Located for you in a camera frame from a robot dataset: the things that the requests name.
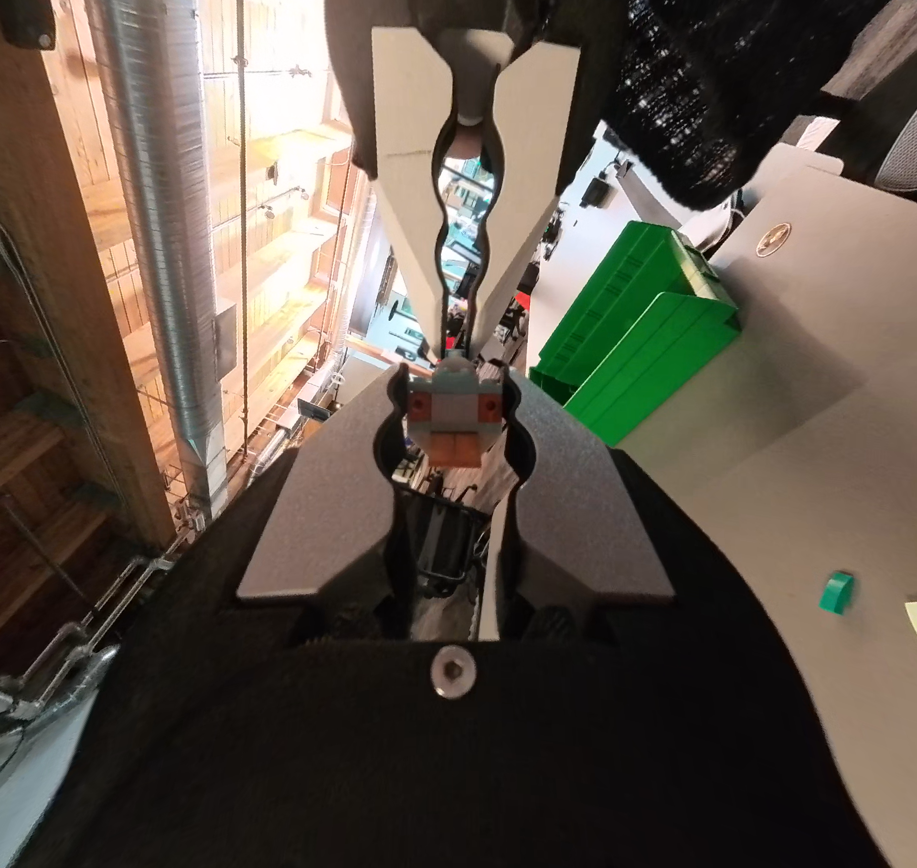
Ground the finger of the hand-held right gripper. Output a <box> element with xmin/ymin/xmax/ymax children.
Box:
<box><xmin>468</xmin><ymin>42</ymin><xmax>583</xmax><ymax>355</ymax></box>
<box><xmin>370</xmin><ymin>26</ymin><xmax>460</xmax><ymax>369</ymax></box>

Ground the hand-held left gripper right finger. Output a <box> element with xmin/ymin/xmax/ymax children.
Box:
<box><xmin>493</xmin><ymin>365</ymin><xmax>676</xmax><ymax>603</ymax></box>

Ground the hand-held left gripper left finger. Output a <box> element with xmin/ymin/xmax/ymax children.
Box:
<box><xmin>235</xmin><ymin>362</ymin><xmax>416</xmax><ymax>605</ymax></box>

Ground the small multicoloured lego model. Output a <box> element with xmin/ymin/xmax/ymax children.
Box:
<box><xmin>407</xmin><ymin>356</ymin><xmax>504</xmax><ymax>469</ymax></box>

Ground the small green lego piece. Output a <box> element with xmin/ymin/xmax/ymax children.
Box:
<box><xmin>816</xmin><ymin>570</ymin><xmax>858</xmax><ymax>616</ymax></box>

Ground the green plastic bin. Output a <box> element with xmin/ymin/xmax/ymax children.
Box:
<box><xmin>529</xmin><ymin>221</ymin><xmax>740</xmax><ymax>448</ymax></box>

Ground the grey mesh office chair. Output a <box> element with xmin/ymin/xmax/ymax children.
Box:
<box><xmin>873</xmin><ymin>129</ymin><xmax>917</xmax><ymax>204</ymax></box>

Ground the silver ventilation duct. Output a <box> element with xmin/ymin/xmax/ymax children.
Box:
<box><xmin>92</xmin><ymin>0</ymin><xmax>232</xmax><ymax>519</ymax></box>

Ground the metal cable tray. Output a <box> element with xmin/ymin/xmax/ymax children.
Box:
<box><xmin>0</xmin><ymin>551</ymin><xmax>183</xmax><ymax>743</ymax></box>

